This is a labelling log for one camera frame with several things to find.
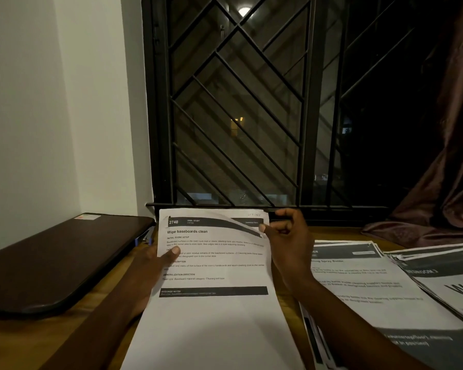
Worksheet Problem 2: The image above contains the brown curtain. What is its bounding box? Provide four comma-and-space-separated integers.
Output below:
360, 0, 463, 249

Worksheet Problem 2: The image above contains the fanned pile of printed documents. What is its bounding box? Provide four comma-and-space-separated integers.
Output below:
384, 243, 463, 331

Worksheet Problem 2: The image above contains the bundle of printed papers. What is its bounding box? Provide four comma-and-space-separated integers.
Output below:
230, 210, 271, 237

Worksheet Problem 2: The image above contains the person's right forearm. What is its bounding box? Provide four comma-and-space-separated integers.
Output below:
289, 275, 433, 370

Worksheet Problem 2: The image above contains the small blue white object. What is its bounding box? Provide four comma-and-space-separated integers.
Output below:
136, 226, 154, 246

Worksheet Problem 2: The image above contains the person's left hand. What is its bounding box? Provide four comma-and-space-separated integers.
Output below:
119, 242, 181, 317

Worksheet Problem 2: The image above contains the dark brown closed laptop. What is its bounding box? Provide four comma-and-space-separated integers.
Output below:
0, 212, 156, 317

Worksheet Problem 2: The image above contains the person's right hand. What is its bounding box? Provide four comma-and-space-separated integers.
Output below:
259, 208, 318, 294

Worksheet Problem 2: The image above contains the person's left forearm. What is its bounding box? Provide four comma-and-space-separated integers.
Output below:
40, 293, 152, 370

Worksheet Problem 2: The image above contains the black metal window grille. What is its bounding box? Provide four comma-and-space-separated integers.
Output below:
140, 0, 413, 225

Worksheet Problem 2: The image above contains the printed white paper sheet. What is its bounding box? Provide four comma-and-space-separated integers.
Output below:
121, 208, 306, 370

